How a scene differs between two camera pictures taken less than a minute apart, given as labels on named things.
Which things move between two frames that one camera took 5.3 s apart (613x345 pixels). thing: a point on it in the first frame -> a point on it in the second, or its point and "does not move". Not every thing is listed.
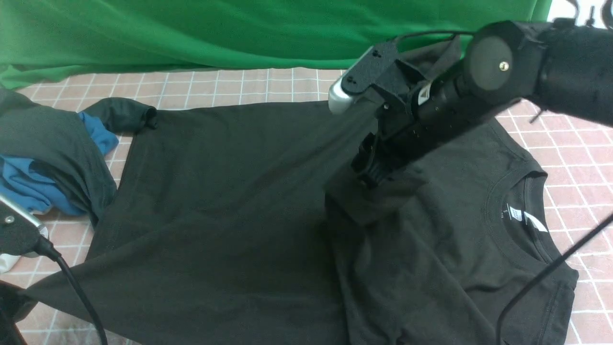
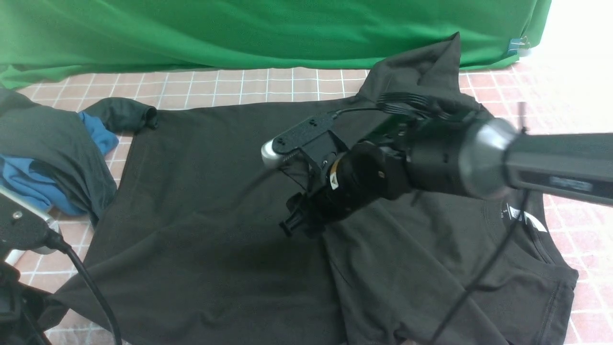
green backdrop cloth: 42,36 does not move
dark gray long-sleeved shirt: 247,224 does not move
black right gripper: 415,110 -> 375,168
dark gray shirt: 64,144 does not move
